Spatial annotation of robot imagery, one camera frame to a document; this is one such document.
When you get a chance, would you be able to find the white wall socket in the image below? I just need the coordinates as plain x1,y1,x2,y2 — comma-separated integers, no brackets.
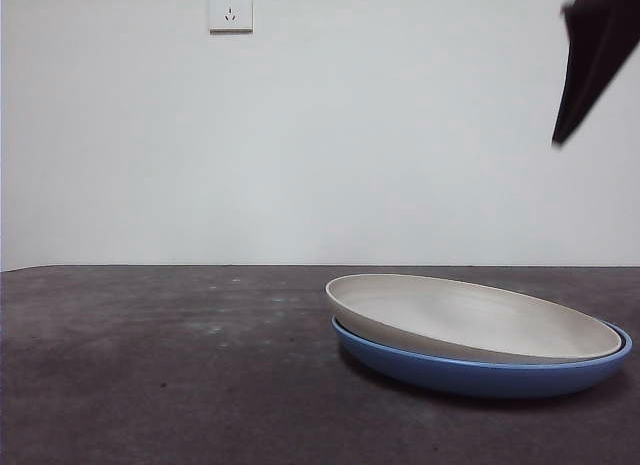
208,0,254,35

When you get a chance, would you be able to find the blue round plate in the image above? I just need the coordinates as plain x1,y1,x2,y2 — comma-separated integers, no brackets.
329,317,634,399

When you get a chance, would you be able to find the white round plate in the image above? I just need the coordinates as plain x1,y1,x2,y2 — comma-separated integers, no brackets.
324,273,625,365

